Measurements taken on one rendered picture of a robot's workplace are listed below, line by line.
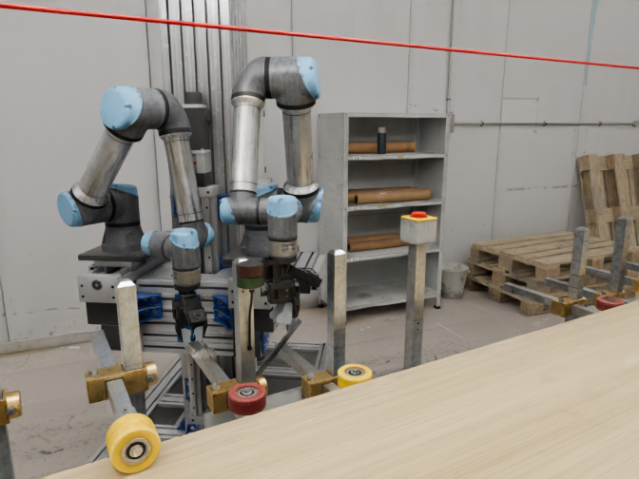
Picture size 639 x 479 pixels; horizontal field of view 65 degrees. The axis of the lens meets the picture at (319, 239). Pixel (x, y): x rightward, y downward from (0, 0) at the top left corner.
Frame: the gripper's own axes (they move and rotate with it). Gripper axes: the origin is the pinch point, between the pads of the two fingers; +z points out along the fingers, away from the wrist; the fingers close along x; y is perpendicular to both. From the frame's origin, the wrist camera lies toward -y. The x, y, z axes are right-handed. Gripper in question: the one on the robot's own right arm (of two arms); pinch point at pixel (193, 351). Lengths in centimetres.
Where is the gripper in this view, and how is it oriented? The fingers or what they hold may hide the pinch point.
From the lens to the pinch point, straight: 153.2
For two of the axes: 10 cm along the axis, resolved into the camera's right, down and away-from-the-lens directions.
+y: -5.0, -1.9, 8.5
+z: 0.0, 9.8, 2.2
